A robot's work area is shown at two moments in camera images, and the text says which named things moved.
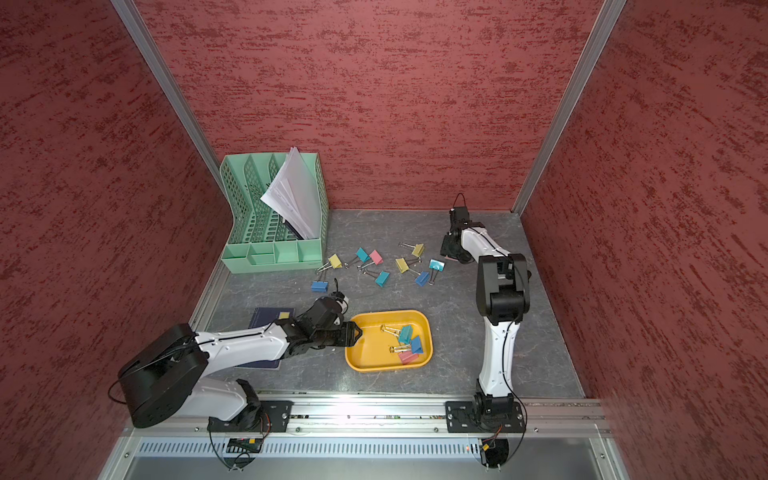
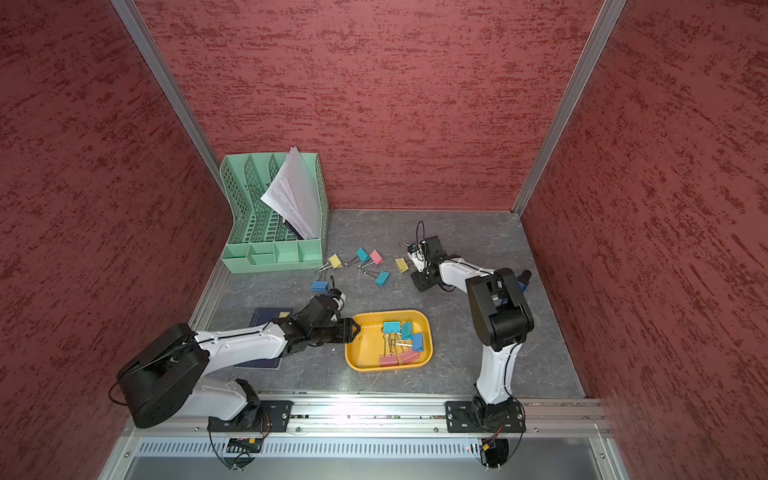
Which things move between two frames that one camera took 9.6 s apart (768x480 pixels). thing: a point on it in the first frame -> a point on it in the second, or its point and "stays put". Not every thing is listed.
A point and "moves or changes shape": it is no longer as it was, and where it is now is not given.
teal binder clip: [404, 334] stays put
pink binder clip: [408, 357] stays put
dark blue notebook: [263, 316] stays put
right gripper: [447, 250] -> [419, 280]
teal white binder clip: [435, 264] moves or changes shape
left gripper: [347, 333] stays put
